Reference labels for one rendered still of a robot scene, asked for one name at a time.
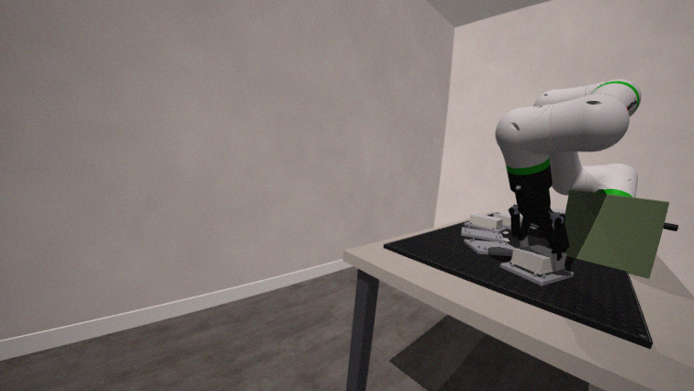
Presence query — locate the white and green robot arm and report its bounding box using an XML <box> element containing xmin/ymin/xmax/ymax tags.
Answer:
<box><xmin>496</xmin><ymin>79</ymin><xmax>642</xmax><ymax>197</ymax></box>

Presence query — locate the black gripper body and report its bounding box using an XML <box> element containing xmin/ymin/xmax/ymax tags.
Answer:
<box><xmin>515</xmin><ymin>190</ymin><xmax>553</xmax><ymax>225</ymax></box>

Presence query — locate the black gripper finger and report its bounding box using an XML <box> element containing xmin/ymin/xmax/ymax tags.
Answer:
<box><xmin>509</xmin><ymin>205</ymin><xmax>531</xmax><ymax>247</ymax></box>
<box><xmin>533</xmin><ymin>211</ymin><xmax>569</xmax><ymax>272</ymax></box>

